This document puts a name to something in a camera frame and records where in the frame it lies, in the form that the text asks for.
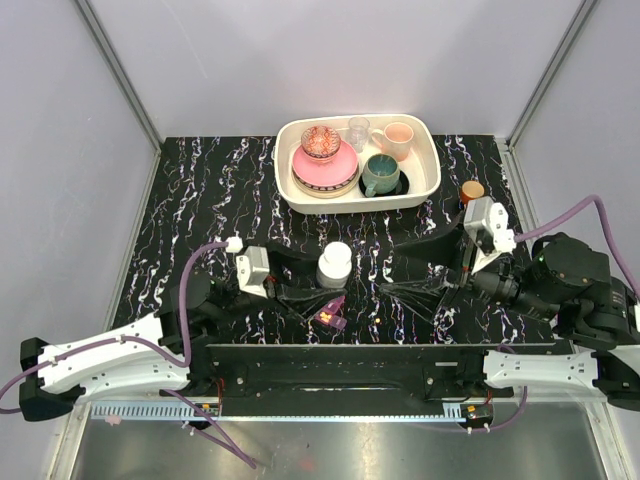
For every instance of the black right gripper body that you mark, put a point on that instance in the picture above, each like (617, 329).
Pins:
(498, 281)

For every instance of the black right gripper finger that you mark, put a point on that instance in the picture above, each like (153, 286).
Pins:
(440, 252)
(424, 298)

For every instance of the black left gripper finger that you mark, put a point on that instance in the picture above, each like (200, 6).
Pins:
(291, 267)
(300, 304)

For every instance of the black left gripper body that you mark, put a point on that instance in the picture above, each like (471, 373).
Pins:
(248, 301)

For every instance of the pink weekly pill organizer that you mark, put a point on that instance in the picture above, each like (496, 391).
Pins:
(330, 314)

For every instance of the white pill bottle blue label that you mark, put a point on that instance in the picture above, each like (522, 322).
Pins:
(334, 265)

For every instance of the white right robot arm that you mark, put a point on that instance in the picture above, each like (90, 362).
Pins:
(566, 283)

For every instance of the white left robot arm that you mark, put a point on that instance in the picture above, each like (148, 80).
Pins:
(169, 352)

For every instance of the orange jar wooden lid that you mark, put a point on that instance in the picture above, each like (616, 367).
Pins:
(471, 190)

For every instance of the black saucer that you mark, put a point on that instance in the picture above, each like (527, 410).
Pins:
(401, 188)

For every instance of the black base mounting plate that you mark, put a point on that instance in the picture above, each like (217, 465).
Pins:
(423, 372)

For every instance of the beige striped plate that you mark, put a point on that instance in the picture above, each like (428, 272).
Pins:
(327, 192)

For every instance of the teal ceramic mug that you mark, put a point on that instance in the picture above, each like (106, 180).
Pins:
(380, 175)

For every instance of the pink plate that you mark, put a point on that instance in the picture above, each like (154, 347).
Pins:
(336, 170)

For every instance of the pink ceramic mug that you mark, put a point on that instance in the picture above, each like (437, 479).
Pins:
(394, 140)

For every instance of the red patterned glass bowl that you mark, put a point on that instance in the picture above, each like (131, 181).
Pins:
(320, 142)

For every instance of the clear drinking glass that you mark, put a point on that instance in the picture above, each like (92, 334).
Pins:
(358, 133)

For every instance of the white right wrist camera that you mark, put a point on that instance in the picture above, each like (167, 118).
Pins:
(486, 224)

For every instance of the white slotted cable duct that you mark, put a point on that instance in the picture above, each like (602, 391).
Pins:
(135, 410)

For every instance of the aluminium frame rail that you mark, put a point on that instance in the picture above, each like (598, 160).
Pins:
(111, 58)

